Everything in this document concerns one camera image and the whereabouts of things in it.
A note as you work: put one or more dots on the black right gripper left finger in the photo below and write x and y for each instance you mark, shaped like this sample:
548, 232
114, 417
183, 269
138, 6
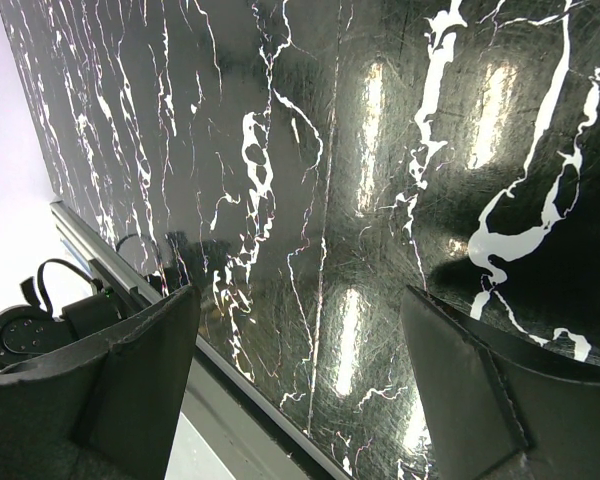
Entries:
106, 406

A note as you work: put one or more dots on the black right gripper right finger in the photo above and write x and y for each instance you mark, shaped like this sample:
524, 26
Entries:
496, 406

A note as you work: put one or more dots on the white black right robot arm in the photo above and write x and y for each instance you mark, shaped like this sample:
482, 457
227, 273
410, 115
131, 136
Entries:
32, 330

